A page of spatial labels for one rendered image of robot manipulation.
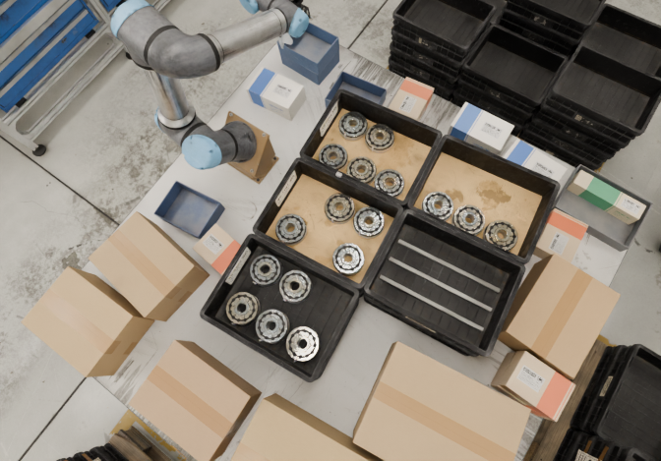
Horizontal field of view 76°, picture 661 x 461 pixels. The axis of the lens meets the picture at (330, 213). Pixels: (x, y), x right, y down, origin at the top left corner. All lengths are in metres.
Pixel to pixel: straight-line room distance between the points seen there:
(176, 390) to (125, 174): 1.61
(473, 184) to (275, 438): 1.01
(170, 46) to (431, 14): 1.57
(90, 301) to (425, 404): 1.09
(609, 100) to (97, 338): 2.26
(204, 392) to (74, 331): 0.47
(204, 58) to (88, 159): 1.90
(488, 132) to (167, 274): 1.24
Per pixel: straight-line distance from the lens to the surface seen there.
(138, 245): 1.58
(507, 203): 1.56
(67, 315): 1.65
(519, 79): 2.40
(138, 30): 1.17
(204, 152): 1.43
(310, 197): 1.49
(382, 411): 1.32
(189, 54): 1.12
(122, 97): 3.06
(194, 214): 1.71
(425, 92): 1.76
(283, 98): 1.74
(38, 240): 2.91
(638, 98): 2.42
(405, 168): 1.53
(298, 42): 1.92
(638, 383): 2.26
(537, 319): 1.46
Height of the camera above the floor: 2.21
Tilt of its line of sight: 71 degrees down
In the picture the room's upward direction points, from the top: 10 degrees counter-clockwise
